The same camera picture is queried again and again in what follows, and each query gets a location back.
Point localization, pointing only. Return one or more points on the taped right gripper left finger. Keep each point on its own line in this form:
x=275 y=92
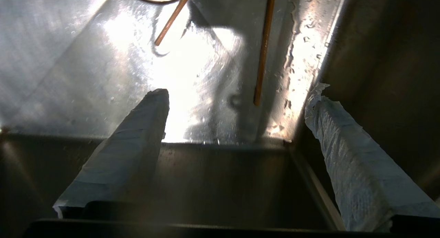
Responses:
x=127 y=155

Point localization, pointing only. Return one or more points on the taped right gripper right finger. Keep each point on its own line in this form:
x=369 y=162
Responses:
x=357 y=162

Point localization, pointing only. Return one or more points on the wooden chopstick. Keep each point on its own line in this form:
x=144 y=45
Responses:
x=173 y=18
x=264 y=49

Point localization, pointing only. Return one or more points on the stainless steel sink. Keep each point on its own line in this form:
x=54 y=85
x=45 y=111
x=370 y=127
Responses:
x=86 y=76

